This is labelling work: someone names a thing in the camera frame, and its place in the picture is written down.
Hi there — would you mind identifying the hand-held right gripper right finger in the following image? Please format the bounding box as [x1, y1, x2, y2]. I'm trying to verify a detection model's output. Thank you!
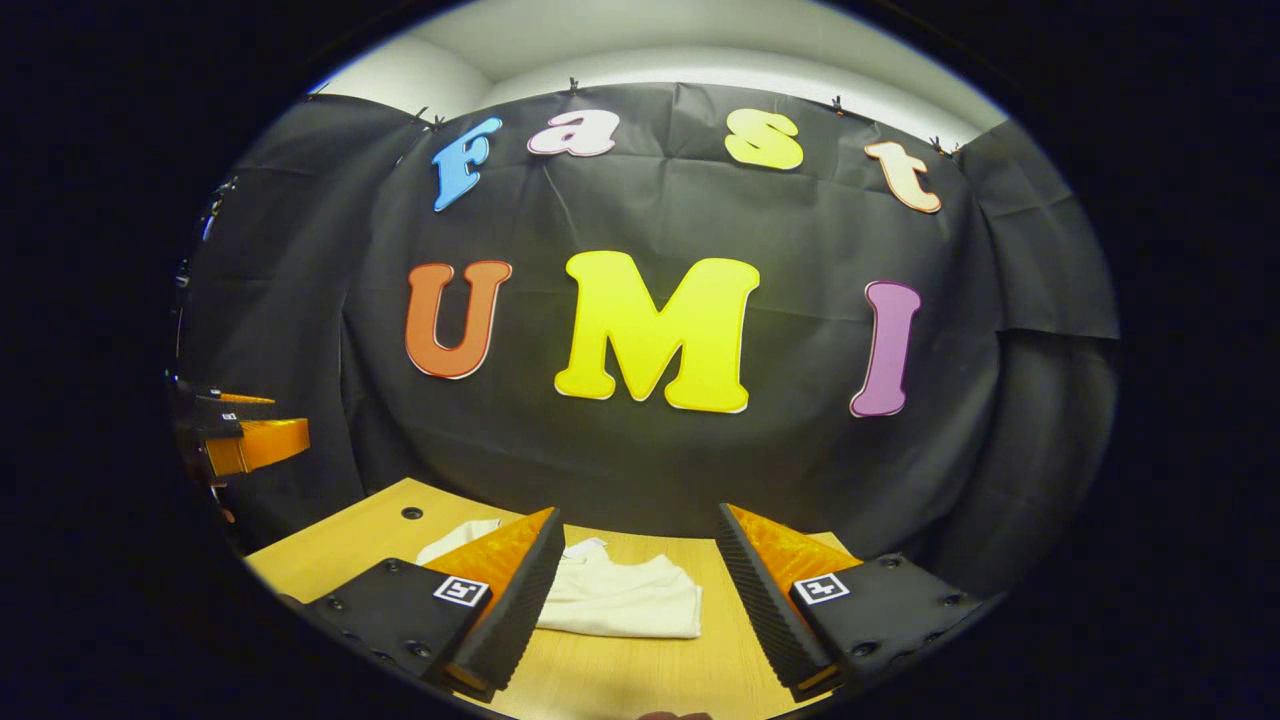
[715, 502, 1006, 703]

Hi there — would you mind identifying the cream sweatshirt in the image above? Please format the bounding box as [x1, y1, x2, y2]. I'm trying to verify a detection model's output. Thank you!
[415, 518, 704, 641]

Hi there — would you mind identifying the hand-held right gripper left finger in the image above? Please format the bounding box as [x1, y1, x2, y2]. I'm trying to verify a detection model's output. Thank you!
[300, 507, 567, 703]

